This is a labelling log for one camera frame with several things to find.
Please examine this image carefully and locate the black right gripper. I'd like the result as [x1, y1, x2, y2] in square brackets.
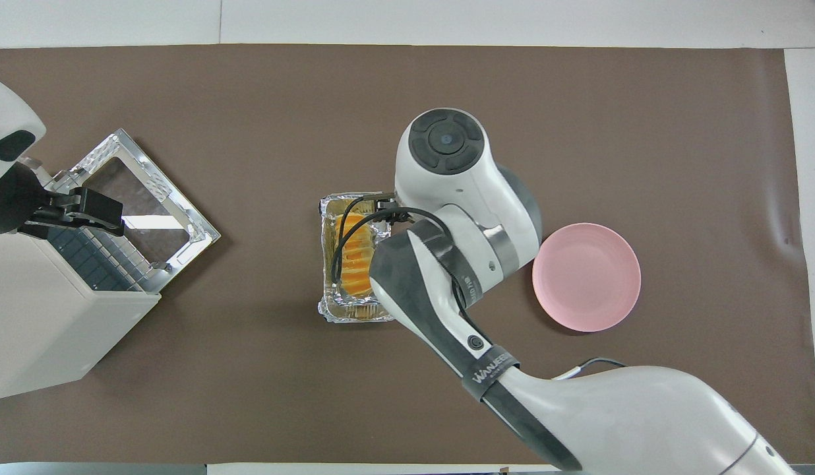
[363, 191, 412, 230]

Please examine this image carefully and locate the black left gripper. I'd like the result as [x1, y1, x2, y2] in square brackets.
[0, 162, 127, 238]

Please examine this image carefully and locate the yellow sliced bread loaf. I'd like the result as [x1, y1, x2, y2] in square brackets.
[340, 212, 377, 298]

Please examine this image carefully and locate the aluminium foil tray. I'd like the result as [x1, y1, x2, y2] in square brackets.
[317, 192, 399, 325]

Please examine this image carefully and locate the glass oven door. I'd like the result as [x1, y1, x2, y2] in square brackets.
[51, 129, 222, 295]

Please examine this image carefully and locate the cream toaster oven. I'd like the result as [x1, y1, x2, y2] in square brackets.
[0, 224, 162, 400]

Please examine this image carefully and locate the brown table mat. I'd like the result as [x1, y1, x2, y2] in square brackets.
[0, 44, 815, 465]

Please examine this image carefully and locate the pink round plate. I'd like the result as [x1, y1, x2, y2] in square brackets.
[531, 223, 643, 333]

